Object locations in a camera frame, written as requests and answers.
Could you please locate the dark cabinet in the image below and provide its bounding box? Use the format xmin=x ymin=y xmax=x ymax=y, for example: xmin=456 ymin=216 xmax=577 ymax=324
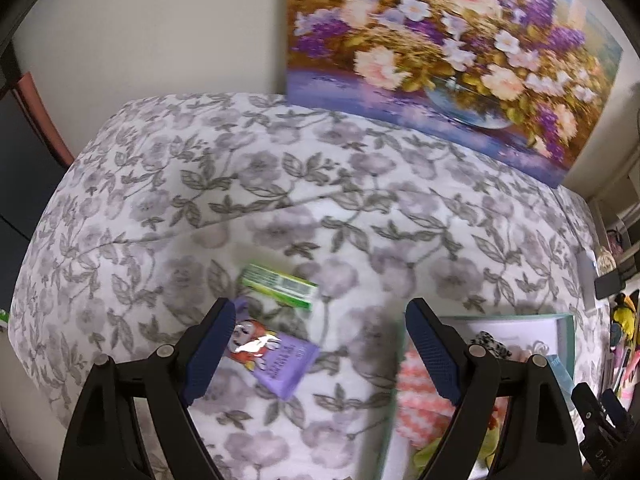
xmin=0 ymin=77 xmax=76 ymax=242

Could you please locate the yellow-green soft cloth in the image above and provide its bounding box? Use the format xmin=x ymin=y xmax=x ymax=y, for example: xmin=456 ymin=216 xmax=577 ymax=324
xmin=411 ymin=422 xmax=502 ymax=477

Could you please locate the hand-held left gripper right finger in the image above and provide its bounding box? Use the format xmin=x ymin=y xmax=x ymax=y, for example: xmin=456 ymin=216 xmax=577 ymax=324
xmin=405 ymin=298 xmax=585 ymax=480

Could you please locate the grey floral blanket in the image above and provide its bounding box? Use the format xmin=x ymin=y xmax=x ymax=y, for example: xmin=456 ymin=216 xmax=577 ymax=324
xmin=10 ymin=92 xmax=599 ymax=480

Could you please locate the green tissue packet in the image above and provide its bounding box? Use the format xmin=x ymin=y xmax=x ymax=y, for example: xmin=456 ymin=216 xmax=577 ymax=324
xmin=238 ymin=263 xmax=320 ymax=312

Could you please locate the yellow toy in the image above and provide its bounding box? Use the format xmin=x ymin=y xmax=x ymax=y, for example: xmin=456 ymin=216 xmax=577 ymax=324
xmin=610 ymin=291 xmax=639 ymax=347

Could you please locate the white power strip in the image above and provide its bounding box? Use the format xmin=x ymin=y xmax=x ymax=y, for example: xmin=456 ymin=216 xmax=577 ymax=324
xmin=575 ymin=250 xmax=599 ymax=312

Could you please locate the purple cartoon tissue packet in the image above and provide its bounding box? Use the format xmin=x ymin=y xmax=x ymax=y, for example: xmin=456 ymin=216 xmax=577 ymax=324
xmin=226 ymin=297 xmax=321 ymax=402

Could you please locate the teal shallow cardboard box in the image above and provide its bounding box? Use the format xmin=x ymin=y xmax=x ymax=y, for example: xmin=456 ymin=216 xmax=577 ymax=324
xmin=384 ymin=312 xmax=577 ymax=480

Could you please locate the flower painting canvas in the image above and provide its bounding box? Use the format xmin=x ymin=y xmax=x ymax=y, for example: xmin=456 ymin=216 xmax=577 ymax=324
xmin=285 ymin=0 xmax=626 ymax=189

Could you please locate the light blue tissue packet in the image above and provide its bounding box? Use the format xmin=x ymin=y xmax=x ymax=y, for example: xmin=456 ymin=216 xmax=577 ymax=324
xmin=544 ymin=354 xmax=577 ymax=413

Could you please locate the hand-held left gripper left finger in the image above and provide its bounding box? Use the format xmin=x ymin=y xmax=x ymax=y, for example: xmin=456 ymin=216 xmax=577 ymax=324
xmin=59 ymin=298 xmax=237 ymax=480

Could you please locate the pink board edge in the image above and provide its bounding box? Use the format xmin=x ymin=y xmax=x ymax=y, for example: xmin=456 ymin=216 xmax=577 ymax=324
xmin=14 ymin=72 xmax=77 ymax=167

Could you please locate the pink checked cloth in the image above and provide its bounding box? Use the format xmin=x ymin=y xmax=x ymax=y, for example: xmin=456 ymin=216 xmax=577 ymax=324
xmin=396 ymin=346 xmax=465 ymax=450

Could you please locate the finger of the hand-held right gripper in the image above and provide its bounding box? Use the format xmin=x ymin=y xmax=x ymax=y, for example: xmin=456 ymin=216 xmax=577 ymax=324
xmin=571 ymin=382 xmax=617 ymax=438
xmin=600 ymin=388 xmax=632 ymax=428

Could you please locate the leopard print scrunchie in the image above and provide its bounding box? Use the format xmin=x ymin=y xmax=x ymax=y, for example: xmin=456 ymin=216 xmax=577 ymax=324
xmin=469 ymin=331 xmax=512 ymax=362

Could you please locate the pink toy clutter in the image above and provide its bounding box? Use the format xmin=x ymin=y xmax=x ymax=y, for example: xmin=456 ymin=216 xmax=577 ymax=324
xmin=606 ymin=344 xmax=640 ymax=393

